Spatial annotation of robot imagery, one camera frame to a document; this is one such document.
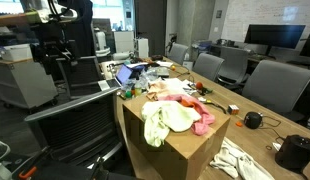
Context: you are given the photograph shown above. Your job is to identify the thin black speaker cable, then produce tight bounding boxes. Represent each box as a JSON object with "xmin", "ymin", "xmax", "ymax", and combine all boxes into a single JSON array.
[{"xmin": 260, "ymin": 114, "xmax": 287, "ymax": 141}]

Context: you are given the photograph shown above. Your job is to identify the black cylindrical device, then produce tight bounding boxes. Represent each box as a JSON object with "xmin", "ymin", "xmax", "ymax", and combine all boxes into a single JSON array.
[{"xmin": 274, "ymin": 134, "xmax": 310, "ymax": 174}]

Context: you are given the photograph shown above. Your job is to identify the light green towel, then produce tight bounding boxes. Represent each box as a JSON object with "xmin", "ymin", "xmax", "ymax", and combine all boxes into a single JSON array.
[{"xmin": 140, "ymin": 99, "xmax": 203, "ymax": 148}]

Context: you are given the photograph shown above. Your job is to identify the dark door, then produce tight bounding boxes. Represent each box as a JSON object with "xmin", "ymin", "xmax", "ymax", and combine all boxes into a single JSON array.
[{"xmin": 134, "ymin": 0, "xmax": 168, "ymax": 58}]

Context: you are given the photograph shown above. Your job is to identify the black cable loop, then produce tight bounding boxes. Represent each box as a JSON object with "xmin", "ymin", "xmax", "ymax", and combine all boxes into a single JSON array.
[{"xmin": 174, "ymin": 68, "xmax": 197, "ymax": 84}]

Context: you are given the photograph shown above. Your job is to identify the white plastic bin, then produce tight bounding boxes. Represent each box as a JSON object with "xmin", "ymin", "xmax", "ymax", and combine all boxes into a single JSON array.
[{"xmin": 0, "ymin": 43, "xmax": 33, "ymax": 63}]

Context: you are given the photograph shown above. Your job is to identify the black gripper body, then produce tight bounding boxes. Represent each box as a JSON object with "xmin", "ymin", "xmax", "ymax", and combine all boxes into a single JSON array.
[{"xmin": 30, "ymin": 22, "xmax": 78, "ymax": 58}]

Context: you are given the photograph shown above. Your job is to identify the grey black office chair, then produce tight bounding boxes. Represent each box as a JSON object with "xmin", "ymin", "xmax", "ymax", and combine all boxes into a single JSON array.
[{"xmin": 24, "ymin": 87, "xmax": 127, "ymax": 171}]

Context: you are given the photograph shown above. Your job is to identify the silver open laptop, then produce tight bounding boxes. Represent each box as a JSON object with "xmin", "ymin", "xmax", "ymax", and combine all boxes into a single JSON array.
[{"xmin": 97, "ymin": 63, "xmax": 134, "ymax": 92}]

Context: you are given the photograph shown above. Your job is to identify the black pouch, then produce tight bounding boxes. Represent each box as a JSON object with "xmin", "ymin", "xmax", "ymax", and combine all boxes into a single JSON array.
[{"xmin": 150, "ymin": 54, "xmax": 165, "ymax": 62}]

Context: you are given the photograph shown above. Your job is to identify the green black toy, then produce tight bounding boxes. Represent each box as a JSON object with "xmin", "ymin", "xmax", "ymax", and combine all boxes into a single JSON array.
[{"xmin": 198, "ymin": 85, "xmax": 214, "ymax": 97}]

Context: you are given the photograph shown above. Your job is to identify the clear plastic bags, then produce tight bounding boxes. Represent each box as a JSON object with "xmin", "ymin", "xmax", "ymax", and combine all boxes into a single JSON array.
[{"xmin": 138, "ymin": 68, "xmax": 160, "ymax": 88}]

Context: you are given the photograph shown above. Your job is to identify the grey rolling cabinet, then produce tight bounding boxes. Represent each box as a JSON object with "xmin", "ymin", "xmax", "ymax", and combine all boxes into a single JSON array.
[{"xmin": 0, "ymin": 56, "xmax": 59, "ymax": 111}]

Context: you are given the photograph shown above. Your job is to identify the orange black clamp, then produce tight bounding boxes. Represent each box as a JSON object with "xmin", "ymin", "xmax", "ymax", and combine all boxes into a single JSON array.
[{"xmin": 17, "ymin": 165, "xmax": 39, "ymax": 180}]

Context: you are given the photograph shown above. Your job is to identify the white box appliance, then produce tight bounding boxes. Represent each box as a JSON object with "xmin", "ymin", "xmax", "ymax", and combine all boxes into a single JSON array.
[{"xmin": 133, "ymin": 37, "xmax": 150, "ymax": 59}]

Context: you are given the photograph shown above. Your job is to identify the spray bottle yellow liquid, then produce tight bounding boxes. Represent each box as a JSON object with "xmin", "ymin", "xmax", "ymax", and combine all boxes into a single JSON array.
[{"xmin": 134, "ymin": 79, "xmax": 144, "ymax": 98}]

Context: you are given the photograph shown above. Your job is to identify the white paper stack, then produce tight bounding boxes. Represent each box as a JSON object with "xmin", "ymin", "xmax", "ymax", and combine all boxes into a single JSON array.
[{"xmin": 181, "ymin": 78, "xmax": 198, "ymax": 96}]

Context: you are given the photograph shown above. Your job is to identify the grey conference chair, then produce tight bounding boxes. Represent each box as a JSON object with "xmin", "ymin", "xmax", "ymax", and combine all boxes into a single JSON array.
[
  {"xmin": 192, "ymin": 53, "xmax": 225, "ymax": 83},
  {"xmin": 216, "ymin": 45, "xmax": 250, "ymax": 90},
  {"xmin": 242, "ymin": 59, "xmax": 310, "ymax": 123},
  {"xmin": 168, "ymin": 43, "xmax": 190, "ymax": 66}
]

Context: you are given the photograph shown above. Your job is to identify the whiteboard with writing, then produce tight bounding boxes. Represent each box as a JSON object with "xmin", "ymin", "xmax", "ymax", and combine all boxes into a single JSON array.
[{"xmin": 221, "ymin": 0, "xmax": 310, "ymax": 44}]

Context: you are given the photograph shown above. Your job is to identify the black mesh chair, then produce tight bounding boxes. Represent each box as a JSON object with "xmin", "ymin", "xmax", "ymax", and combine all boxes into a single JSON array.
[{"xmin": 56, "ymin": 55, "xmax": 103, "ymax": 100}]

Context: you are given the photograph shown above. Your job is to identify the brown cardboard box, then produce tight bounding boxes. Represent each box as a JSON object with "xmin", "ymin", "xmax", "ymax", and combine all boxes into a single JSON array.
[{"xmin": 122, "ymin": 94, "xmax": 231, "ymax": 180}]

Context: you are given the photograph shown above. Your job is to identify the black round speaker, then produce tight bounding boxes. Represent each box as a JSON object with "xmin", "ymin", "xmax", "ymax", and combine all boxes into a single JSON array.
[{"xmin": 243, "ymin": 111, "xmax": 264, "ymax": 130}]

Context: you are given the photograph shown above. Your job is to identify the yellow black hand tool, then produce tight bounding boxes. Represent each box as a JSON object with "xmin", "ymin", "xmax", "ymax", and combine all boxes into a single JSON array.
[{"xmin": 197, "ymin": 96, "xmax": 228, "ymax": 115}]

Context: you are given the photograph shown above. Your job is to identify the pink shirt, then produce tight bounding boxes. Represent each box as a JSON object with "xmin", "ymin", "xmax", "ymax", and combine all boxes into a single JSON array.
[{"xmin": 157, "ymin": 93, "xmax": 216, "ymax": 136}]

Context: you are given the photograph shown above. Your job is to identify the large black monitor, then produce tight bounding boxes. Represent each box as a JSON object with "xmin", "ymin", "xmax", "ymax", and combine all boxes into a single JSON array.
[{"xmin": 244, "ymin": 23, "xmax": 307, "ymax": 56}]

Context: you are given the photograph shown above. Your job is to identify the white paper sheet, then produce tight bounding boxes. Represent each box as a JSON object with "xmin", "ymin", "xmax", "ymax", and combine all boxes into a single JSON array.
[{"xmin": 156, "ymin": 60, "xmax": 175, "ymax": 69}]

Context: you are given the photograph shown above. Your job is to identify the blue bag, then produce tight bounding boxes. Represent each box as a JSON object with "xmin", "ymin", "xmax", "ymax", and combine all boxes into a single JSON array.
[{"xmin": 131, "ymin": 63, "xmax": 149, "ymax": 73}]

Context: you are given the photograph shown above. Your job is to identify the rubiks cube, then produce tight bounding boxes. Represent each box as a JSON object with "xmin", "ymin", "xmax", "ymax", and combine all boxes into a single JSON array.
[{"xmin": 227, "ymin": 104, "xmax": 240, "ymax": 116}]

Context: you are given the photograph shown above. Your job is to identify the white cabinet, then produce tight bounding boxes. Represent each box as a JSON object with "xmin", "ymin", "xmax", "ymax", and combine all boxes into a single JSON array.
[{"xmin": 113, "ymin": 30, "xmax": 135, "ymax": 54}]

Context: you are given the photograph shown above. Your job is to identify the white crumpled cloth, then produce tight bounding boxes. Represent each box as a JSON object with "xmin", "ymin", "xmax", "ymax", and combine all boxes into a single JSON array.
[{"xmin": 209, "ymin": 136, "xmax": 276, "ymax": 180}]

